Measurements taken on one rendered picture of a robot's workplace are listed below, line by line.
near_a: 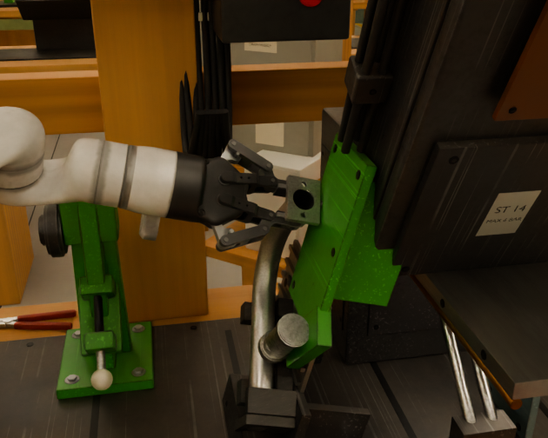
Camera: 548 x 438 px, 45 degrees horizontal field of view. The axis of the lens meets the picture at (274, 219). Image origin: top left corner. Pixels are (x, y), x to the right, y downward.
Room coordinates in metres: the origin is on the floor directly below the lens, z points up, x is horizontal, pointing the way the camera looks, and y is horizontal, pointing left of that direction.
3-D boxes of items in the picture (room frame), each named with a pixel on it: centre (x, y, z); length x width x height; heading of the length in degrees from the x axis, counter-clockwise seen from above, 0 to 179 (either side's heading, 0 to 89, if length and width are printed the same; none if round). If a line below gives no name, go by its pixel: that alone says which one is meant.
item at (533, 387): (0.67, -0.25, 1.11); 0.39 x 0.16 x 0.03; 11
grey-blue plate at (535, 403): (0.61, -0.27, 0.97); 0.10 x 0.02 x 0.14; 11
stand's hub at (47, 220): (0.79, 0.29, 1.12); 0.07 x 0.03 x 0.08; 11
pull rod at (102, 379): (0.72, 0.23, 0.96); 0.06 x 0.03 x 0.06; 11
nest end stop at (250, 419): (0.61, 0.01, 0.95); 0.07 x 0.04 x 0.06; 101
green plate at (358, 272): (0.67, -0.09, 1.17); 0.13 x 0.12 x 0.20; 101
